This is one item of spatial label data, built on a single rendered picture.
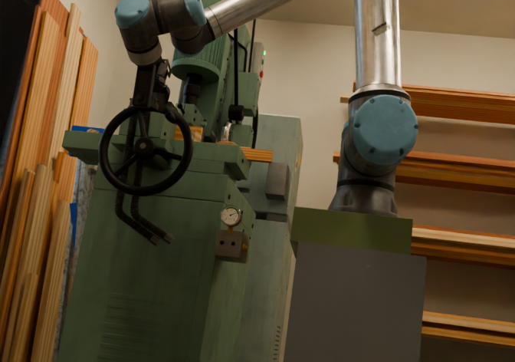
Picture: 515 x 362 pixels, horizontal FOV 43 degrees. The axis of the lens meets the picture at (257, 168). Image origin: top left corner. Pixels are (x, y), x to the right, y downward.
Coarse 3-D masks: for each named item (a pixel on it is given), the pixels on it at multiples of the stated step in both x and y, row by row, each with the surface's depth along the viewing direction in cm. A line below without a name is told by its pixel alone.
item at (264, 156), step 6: (246, 150) 223; (252, 150) 223; (258, 150) 222; (264, 150) 222; (270, 150) 222; (246, 156) 222; (252, 156) 222; (258, 156) 222; (264, 156) 221; (270, 156) 221; (264, 162) 222; (270, 162) 221
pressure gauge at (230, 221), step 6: (222, 210) 195; (228, 210) 195; (234, 210) 195; (222, 216) 195; (228, 216) 195; (234, 216) 194; (240, 216) 194; (228, 222) 194; (234, 222) 194; (228, 228) 196
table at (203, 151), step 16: (64, 144) 217; (80, 144) 216; (96, 144) 215; (112, 144) 214; (160, 144) 201; (176, 144) 211; (208, 144) 209; (224, 144) 208; (96, 160) 229; (208, 160) 208; (224, 160) 207; (240, 160) 210; (240, 176) 222
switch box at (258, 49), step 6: (258, 42) 265; (258, 48) 264; (252, 54) 264; (258, 54) 263; (252, 60) 263; (258, 60) 263; (252, 66) 262; (258, 66) 262; (252, 72) 262; (258, 72) 262
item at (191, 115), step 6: (186, 108) 226; (192, 108) 226; (186, 114) 226; (192, 114) 225; (198, 114) 232; (186, 120) 225; (192, 120) 226; (198, 120) 233; (192, 126) 228; (198, 126) 234
